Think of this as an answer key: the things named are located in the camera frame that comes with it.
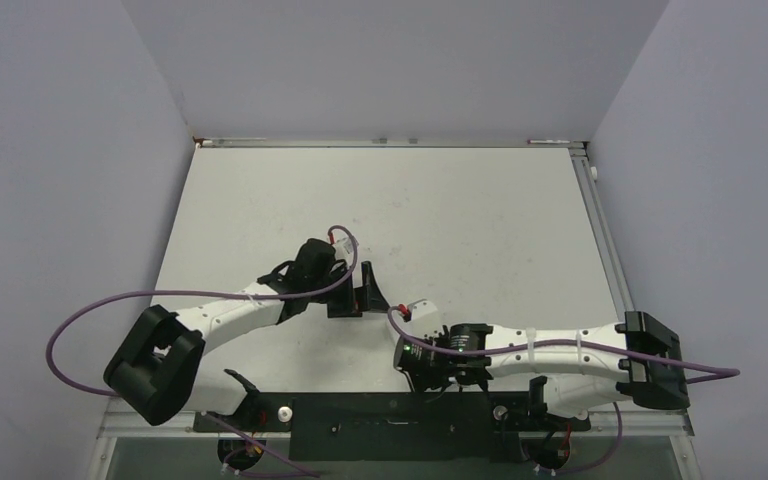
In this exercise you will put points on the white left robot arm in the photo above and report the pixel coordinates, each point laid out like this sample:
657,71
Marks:
157,367

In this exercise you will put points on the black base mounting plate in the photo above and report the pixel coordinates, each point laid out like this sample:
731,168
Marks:
397,426

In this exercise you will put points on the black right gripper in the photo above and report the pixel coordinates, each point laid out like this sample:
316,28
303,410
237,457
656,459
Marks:
426,380

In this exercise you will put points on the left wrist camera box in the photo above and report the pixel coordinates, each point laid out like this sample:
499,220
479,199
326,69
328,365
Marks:
344,249

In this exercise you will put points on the aluminium frame rail right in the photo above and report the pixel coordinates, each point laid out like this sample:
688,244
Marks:
618,287

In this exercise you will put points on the aluminium frame rail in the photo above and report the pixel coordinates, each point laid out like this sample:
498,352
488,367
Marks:
384,142
618,287

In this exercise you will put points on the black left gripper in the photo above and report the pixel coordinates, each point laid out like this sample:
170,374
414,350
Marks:
349,306

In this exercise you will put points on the aluminium frame rail back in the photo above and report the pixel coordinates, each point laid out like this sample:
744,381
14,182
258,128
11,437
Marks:
384,142

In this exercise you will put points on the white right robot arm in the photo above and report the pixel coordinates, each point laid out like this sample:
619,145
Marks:
571,371

